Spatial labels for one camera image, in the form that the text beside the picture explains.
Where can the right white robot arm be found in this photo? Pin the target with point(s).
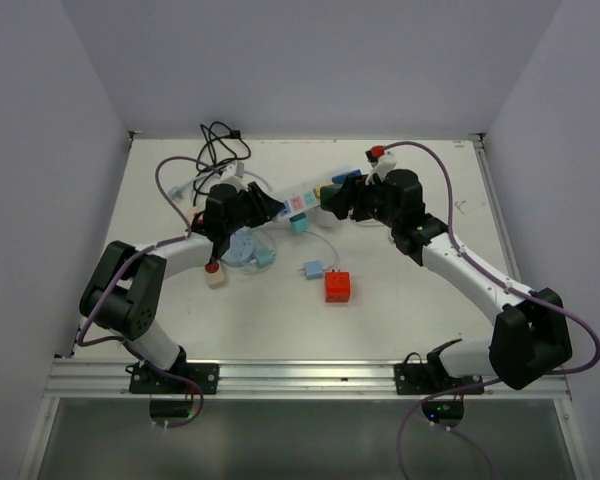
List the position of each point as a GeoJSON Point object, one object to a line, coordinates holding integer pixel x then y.
{"type": "Point", "coordinates": [529, 336]}

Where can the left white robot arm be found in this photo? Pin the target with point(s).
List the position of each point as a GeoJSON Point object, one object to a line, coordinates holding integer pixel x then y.
{"type": "Point", "coordinates": [120, 302]}

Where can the teal charger plug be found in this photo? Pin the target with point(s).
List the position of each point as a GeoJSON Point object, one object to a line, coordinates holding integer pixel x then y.
{"type": "Point", "coordinates": [299, 223]}

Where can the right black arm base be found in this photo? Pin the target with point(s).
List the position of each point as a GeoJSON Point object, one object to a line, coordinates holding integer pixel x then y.
{"type": "Point", "coordinates": [416, 376]}

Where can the white multicolour power strip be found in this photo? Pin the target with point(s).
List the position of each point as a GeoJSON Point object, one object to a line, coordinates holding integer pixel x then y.
{"type": "Point", "coordinates": [299, 197]}

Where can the red cube adapter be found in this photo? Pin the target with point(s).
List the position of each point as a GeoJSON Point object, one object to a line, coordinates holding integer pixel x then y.
{"type": "Point", "coordinates": [337, 286]}

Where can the round light blue socket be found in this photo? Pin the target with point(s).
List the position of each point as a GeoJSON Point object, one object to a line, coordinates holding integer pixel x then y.
{"type": "Point", "coordinates": [241, 249]}

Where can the mint green charger plug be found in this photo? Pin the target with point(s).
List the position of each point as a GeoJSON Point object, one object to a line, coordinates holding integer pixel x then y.
{"type": "Point", "coordinates": [264, 257]}

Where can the beige red power strip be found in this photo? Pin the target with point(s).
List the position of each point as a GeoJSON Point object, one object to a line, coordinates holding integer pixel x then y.
{"type": "Point", "coordinates": [213, 272]}

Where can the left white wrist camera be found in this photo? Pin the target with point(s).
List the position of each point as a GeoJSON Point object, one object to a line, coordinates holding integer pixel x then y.
{"type": "Point", "coordinates": [233, 175]}

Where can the dark green cube adapter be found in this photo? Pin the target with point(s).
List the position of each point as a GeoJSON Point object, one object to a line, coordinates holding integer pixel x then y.
{"type": "Point", "coordinates": [328, 192]}

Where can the light blue charger plug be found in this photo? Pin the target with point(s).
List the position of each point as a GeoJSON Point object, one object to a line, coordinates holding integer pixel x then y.
{"type": "Point", "coordinates": [312, 270]}

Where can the aluminium rail frame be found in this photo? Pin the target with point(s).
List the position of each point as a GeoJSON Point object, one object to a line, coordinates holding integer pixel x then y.
{"type": "Point", "coordinates": [272, 334]}

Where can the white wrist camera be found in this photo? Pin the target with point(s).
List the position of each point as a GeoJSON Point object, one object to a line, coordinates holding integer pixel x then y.
{"type": "Point", "coordinates": [381, 163]}
{"type": "Point", "coordinates": [233, 175]}

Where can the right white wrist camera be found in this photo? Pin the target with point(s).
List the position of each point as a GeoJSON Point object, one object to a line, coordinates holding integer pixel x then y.
{"type": "Point", "coordinates": [381, 163]}

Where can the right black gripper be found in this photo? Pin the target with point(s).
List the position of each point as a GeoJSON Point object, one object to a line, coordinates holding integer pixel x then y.
{"type": "Point", "coordinates": [354, 191]}

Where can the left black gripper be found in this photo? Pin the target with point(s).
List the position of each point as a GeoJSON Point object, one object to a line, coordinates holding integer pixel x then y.
{"type": "Point", "coordinates": [264, 209]}

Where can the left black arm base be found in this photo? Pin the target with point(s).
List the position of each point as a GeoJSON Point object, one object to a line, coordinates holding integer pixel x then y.
{"type": "Point", "coordinates": [177, 396]}

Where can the blue cube adapter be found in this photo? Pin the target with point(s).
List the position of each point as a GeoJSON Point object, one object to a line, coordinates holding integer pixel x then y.
{"type": "Point", "coordinates": [340, 178]}

